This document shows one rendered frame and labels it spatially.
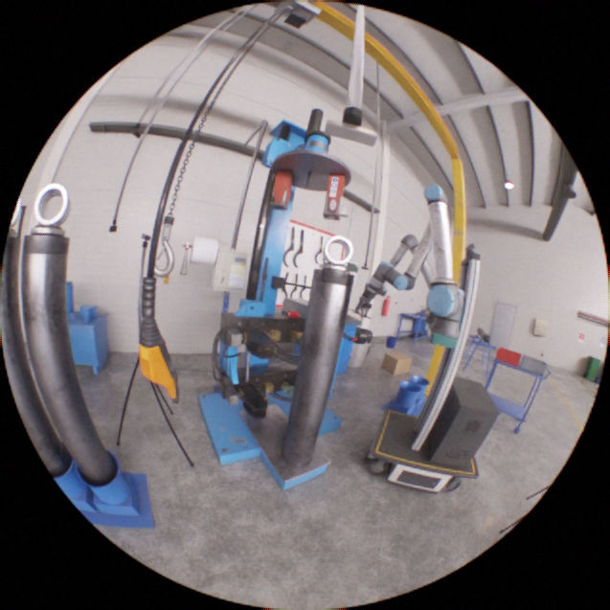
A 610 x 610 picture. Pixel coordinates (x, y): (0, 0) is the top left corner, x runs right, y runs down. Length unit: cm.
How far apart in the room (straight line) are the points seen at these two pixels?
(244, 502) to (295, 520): 34
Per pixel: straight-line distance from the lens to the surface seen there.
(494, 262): 1175
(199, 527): 151
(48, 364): 93
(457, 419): 153
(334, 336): 102
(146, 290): 62
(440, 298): 106
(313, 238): 392
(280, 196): 148
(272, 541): 147
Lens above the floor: 141
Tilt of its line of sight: 8 degrees down
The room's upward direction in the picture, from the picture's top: 9 degrees clockwise
